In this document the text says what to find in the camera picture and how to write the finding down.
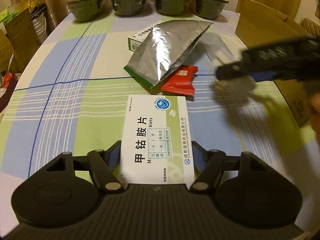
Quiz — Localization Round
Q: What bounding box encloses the wire rack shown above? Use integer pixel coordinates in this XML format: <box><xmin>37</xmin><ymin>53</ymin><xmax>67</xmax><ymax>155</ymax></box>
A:
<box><xmin>200</xmin><ymin>33</ymin><xmax>234</xmax><ymax>64</ymax></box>

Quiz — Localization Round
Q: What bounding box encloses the brown cardboard box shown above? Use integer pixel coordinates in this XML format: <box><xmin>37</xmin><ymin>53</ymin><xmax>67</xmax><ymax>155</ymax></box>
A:
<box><xmin>235</xmin><ymin>0</ymin><xmax>319</xmax><ymax>126</ymax></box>

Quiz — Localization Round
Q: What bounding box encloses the checkered tablecloth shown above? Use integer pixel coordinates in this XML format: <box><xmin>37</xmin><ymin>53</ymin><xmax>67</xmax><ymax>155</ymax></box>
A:
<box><xmin>0</xmin><ymin>2</ymin><xmax>320</xmax><ymax>196</ymax></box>

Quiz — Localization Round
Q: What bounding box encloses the dark lid noodle bowl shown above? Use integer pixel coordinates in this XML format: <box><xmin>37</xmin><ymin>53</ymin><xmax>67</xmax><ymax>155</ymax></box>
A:
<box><xmin>66</xmin><ymin>0</ymin><xmax>104</xmax><ymax>22</ymax></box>

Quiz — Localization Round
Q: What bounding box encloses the silver foil pouch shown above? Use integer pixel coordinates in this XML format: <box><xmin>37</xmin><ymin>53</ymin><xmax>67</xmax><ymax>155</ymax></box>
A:
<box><xmin>124</xmin><ymin>20</ymin><xmax>212</xmax><ymax>88</ymax></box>

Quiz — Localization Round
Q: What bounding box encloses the red candy packet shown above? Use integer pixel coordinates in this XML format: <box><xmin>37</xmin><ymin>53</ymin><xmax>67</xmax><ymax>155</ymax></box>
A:
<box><xmin>161</xmin><ymin>65</ymin><xmax>198</xmax><ymax>96</ymax></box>

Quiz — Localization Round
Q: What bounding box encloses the orange lid noodle bowl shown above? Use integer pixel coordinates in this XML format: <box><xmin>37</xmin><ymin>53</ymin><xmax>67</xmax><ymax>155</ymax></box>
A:
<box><xmin>194</xmin><ymin>0</ymin><xmax>229</xmax><ymax>20</ymax></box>

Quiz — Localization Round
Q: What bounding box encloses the green white small box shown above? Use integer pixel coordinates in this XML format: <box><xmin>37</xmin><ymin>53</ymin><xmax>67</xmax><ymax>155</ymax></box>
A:
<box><xmin>127</xmin><ymin>21</ymin><xmax>161</xmax><ymax>52</ymax></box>

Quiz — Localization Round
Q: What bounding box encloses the person's right hand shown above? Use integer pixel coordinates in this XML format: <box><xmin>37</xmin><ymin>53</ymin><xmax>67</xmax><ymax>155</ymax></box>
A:
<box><xmin>309</xmin><ymin>93</ymin><xmax>320</xmax><ymax>144</ymax></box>

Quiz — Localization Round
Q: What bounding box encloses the white green medicine box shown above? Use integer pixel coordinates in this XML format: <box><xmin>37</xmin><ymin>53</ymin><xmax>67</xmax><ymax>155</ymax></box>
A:
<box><xmin>118</xmin><ymin>95</ymin><xmax>195</xmax><ymax>187</ymax></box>

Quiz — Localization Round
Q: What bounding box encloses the quilted chair back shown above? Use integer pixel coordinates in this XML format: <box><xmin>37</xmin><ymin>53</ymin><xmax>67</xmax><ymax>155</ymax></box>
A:
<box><xmin>299</xmin><ymin>17</ymin><xmax>320</xmax><ymax>37</ymax></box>

